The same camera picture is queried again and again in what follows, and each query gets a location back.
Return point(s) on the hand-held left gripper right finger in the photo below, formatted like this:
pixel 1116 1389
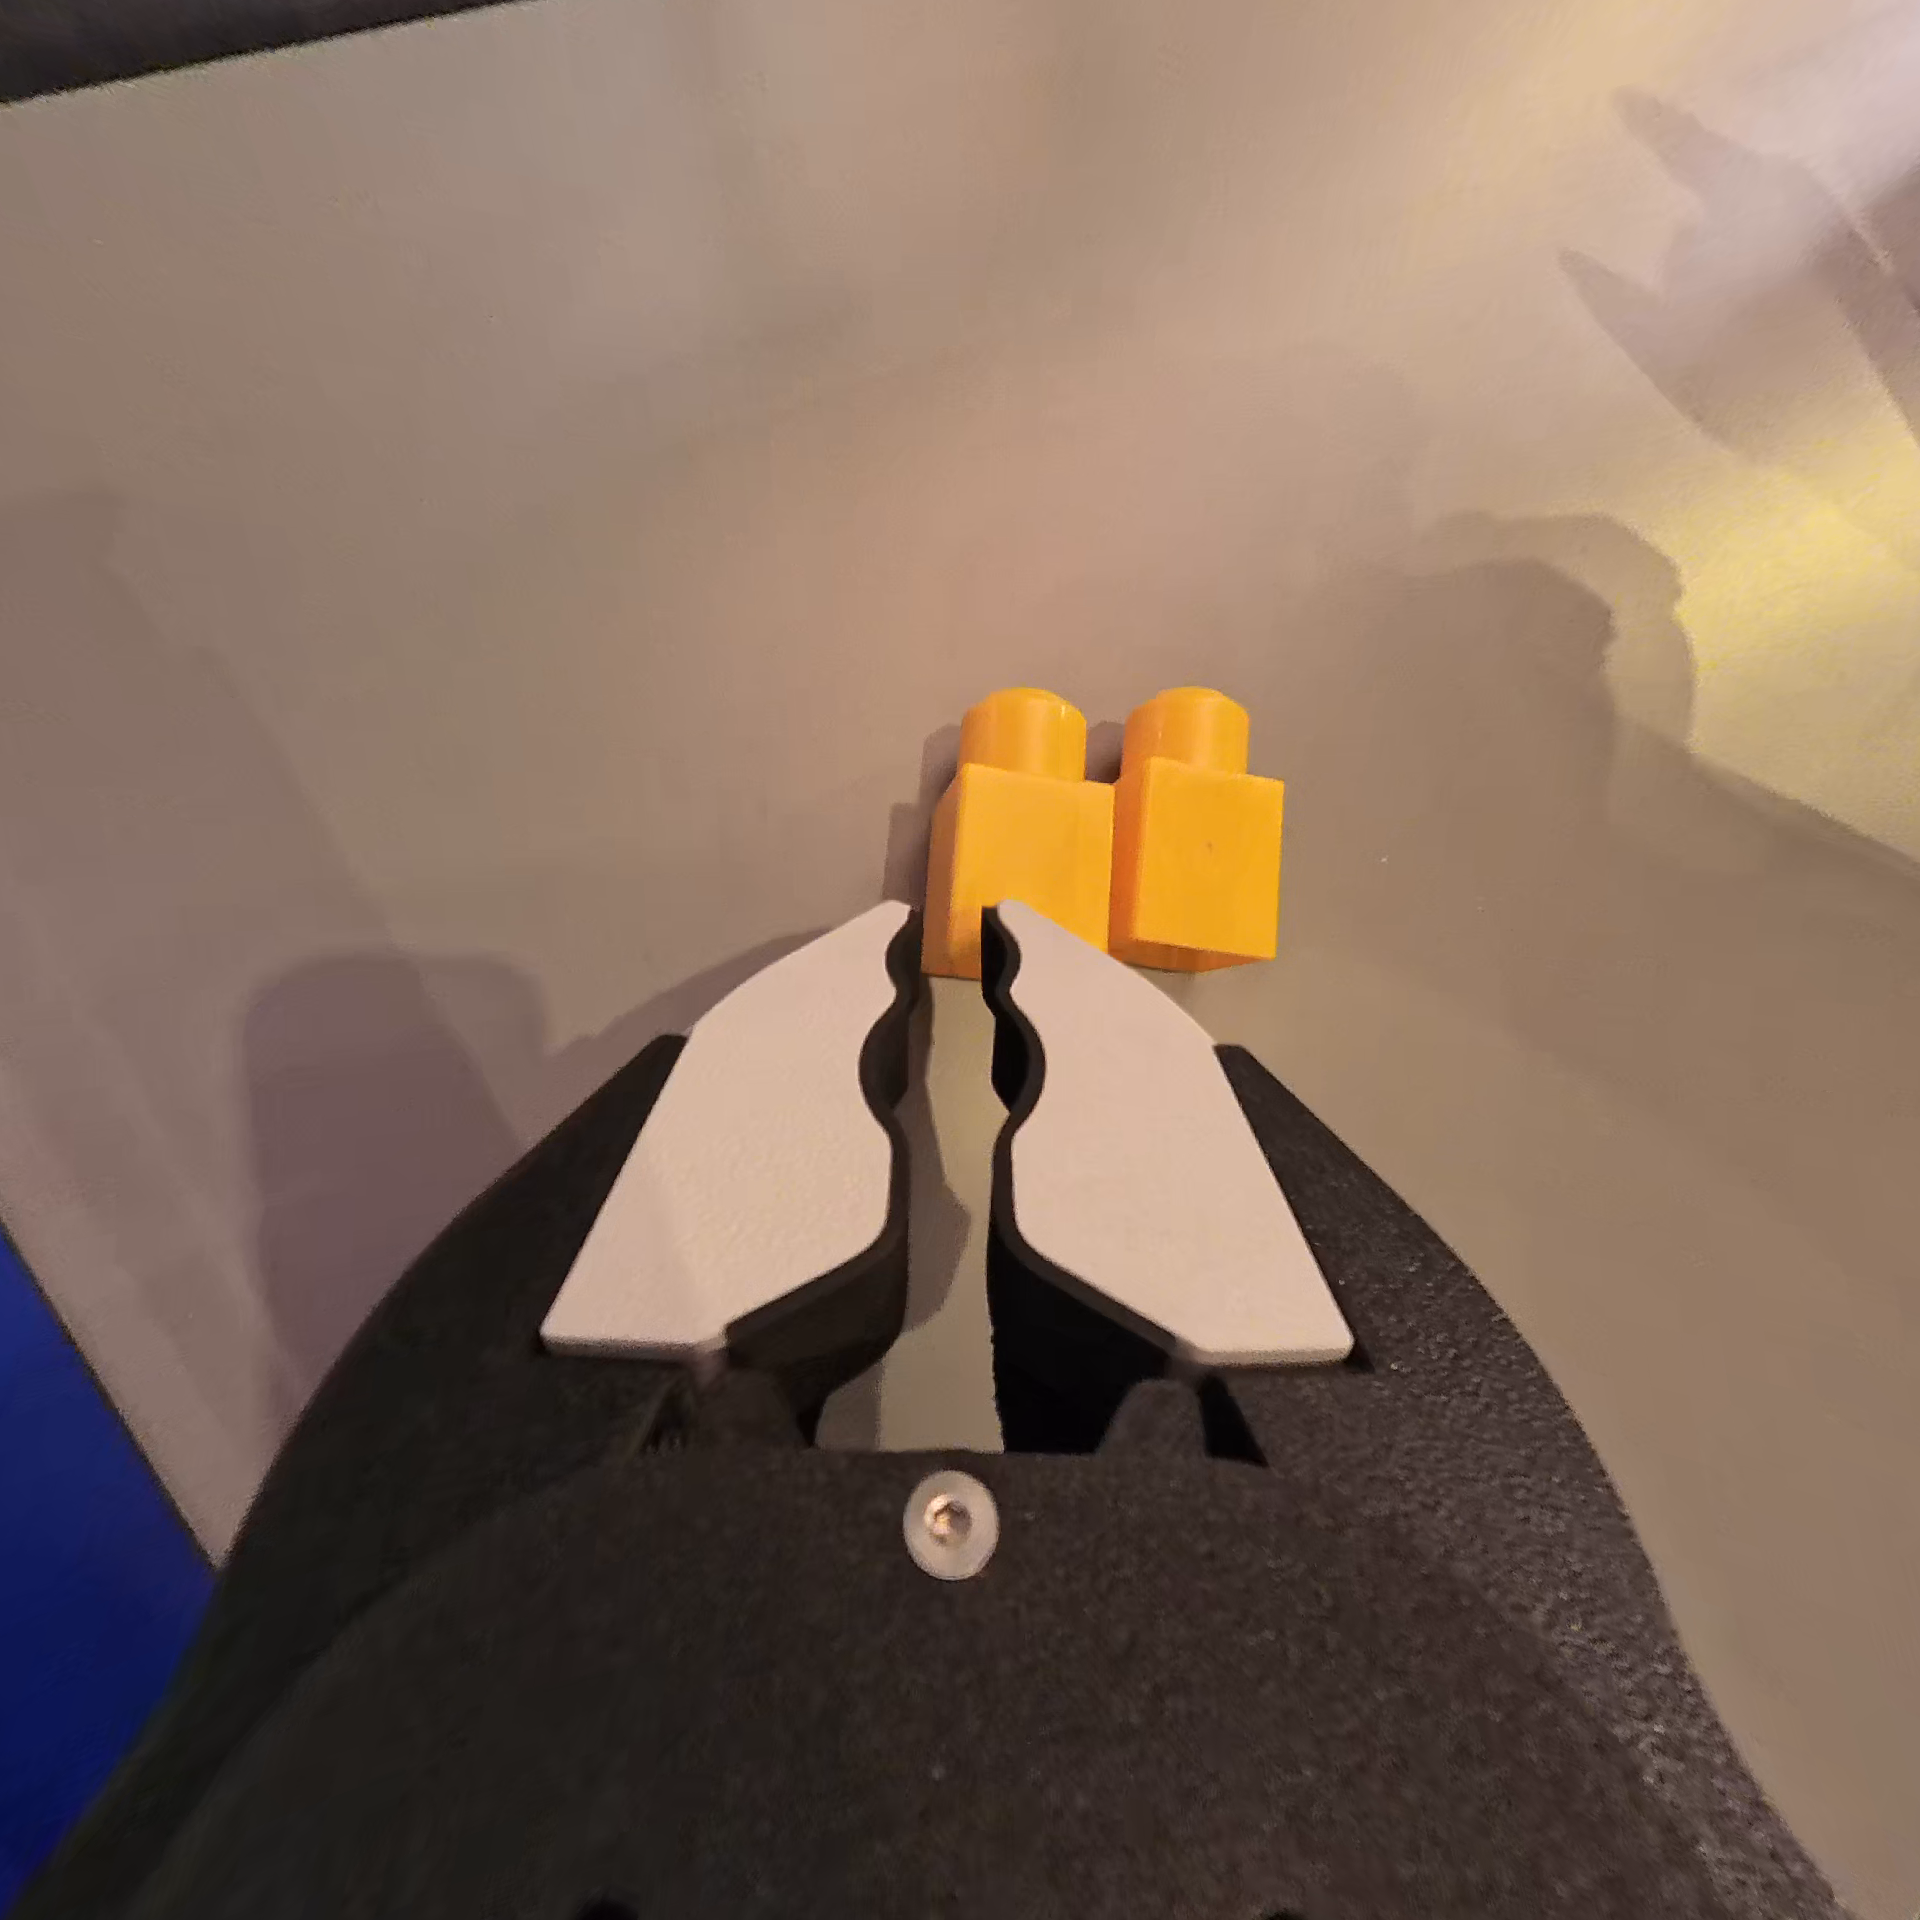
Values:
pixel 1155 1188

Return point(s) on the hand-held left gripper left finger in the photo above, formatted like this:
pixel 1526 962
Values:
pixel 748 1169

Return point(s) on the yellow one-stud toy block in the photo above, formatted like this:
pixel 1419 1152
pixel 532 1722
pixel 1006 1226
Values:
pixel 1201 869
pixel 1021 857

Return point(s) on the blue plastic bin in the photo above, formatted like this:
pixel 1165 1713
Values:
pixel 77 1501

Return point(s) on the grey desk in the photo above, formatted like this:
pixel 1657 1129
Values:
pixel 453 524

